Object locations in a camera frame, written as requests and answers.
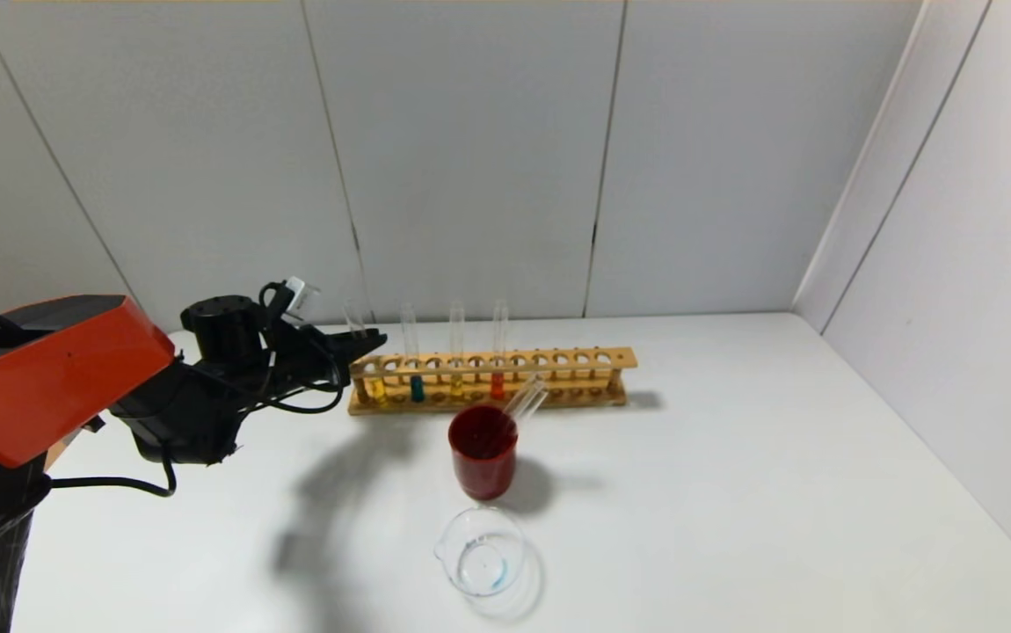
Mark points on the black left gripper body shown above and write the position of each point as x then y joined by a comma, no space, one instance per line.
340,349

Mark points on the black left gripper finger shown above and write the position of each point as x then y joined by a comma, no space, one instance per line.
343,333
367,346

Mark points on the test tube bright yellow liquid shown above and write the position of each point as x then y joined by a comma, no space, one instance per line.
376,389

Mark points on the test tube blue liquid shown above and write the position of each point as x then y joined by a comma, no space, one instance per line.
418,389

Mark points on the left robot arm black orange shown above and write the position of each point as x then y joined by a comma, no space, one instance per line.
57,378

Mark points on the test tube pale yellow liquid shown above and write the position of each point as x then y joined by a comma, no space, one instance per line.
456,387

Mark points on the test tube red liquid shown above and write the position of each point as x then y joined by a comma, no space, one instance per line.
498,387

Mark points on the empty glass test tube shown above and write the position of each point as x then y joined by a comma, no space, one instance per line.
525,404

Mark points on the wooden test tube rack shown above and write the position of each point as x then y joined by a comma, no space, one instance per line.
624,358

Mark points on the red plastic cup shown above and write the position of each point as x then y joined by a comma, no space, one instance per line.
483,475

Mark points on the clear glass beaker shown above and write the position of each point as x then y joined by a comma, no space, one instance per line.
481,563

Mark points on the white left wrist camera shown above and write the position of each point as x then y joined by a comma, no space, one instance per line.
296,292

